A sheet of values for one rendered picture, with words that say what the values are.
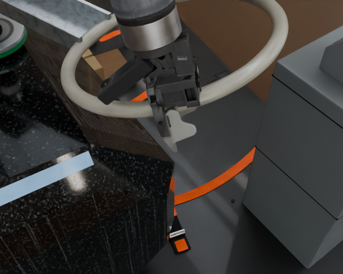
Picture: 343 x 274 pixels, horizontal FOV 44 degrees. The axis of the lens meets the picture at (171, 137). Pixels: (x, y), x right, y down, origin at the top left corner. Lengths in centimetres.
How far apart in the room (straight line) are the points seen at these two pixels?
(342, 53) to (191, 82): 72
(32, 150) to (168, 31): 60
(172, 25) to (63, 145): 57
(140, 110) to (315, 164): 86
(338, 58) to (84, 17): 72
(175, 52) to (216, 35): 225
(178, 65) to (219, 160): 149
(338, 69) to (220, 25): 173
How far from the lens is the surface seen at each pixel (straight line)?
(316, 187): 154
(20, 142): 115
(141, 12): 60
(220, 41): 285
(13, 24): 147
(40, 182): 109
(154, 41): 62
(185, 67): 67
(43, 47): 153
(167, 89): 67
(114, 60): 255
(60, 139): 113
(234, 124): 230
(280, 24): 87
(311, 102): 135
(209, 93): 72
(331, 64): 135
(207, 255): 187
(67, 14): 117
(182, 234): 188
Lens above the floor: 171
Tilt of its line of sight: 50 degrees down
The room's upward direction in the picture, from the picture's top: straight up
